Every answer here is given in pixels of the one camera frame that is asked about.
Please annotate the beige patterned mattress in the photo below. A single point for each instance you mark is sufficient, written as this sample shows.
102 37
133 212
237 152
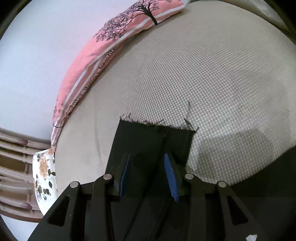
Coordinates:
224 70

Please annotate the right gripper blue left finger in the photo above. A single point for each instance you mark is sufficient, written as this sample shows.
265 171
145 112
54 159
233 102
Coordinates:
119 176

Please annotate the black pants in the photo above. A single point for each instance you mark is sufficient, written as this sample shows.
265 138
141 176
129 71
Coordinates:
147 211

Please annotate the white floral pillow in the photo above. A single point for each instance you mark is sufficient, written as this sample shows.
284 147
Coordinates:
44 179

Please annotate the beige curtain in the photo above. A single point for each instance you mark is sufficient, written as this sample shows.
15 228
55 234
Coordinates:
18 199

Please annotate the pink striped tree-print pillow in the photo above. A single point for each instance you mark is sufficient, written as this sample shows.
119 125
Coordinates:
100 50

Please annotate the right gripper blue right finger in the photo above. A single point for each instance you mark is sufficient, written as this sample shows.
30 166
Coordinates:
174 176

